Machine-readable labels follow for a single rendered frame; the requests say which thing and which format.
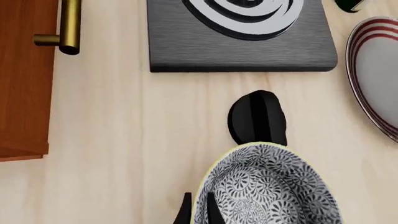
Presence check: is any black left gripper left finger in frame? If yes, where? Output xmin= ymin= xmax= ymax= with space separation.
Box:
xmin=173 ymin=192 xmax=193 ymax=224

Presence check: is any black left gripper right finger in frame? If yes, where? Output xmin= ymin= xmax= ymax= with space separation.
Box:
xmin=207 ymin=192 xmax=226 ymax=224

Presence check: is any wooden cabinet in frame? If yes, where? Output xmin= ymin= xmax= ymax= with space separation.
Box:
xmin=0 ymin=0 xmax=65 ymax=162

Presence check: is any flat black stove plate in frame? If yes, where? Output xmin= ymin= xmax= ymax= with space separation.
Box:
xmin=146 ymin=0 xmax=338 ymax=73

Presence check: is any white plate with red rings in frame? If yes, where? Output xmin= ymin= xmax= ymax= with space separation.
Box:
xmin=345 ymin=16 xmax=398 ymax=144

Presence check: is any dark green object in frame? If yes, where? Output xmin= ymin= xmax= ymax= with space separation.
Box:
xmin=333 ymin=0 xmax=365 ymax=13

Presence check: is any brass drawer handle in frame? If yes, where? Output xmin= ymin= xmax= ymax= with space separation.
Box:
xmin=33 ymin=0 xmax=82 ymax=56

